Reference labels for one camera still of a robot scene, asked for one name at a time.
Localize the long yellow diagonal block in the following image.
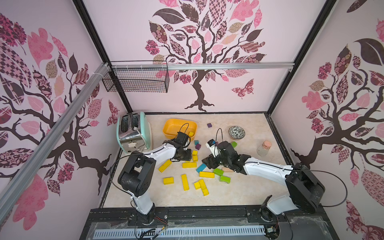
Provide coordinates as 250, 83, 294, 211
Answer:
158, 160, 172, 173

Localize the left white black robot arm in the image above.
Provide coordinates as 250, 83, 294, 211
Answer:
117, 132, 192, 225

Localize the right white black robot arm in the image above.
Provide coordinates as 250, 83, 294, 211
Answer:
203, 139, 326, 222

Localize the green block centre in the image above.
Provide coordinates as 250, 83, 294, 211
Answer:
213, 169, 224, 176

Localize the teal long block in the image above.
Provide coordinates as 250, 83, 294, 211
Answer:
196, 164, 207, 173

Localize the wooden beige flat block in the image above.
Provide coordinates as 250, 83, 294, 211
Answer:
222, 168, 234, 173

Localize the yellow plastic tray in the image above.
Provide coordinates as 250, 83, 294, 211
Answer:
163, 119, 198, 141

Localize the green block front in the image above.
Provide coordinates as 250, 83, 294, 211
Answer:
220, 176, 231, 184

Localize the yellow horizontal mid block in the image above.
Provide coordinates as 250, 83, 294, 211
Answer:
182, 162, 197, 169

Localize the patterned ceramic bowl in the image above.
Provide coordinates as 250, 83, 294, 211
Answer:
229, 126, 246, 140

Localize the yellow small front cube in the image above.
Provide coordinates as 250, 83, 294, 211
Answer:
194, 182, 201, 190

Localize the yellow long front block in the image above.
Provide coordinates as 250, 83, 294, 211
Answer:
199, 179, 209, 196

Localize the yellow short block front left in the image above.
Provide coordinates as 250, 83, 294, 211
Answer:
163, 177, 175, 185

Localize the mint chrome toaster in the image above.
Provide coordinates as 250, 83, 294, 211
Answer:
116, 112, 153, 154

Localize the black wire basket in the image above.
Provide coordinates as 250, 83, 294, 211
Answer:
103, 60, 170, 93

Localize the white slotted cable duct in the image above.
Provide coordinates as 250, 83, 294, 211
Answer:
91, 226, 266, 240

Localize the aluminium rail back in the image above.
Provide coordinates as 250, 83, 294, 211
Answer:
112, 62, 295, 71

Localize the aluminium rail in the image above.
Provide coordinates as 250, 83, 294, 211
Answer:
0, 62, 110, 217
112, 62, 295, 71

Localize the black base frame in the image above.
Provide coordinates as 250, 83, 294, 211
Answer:
80, 205, 339, 240

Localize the aluminium rail left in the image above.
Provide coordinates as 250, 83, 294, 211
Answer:
0, 62, 110, 217

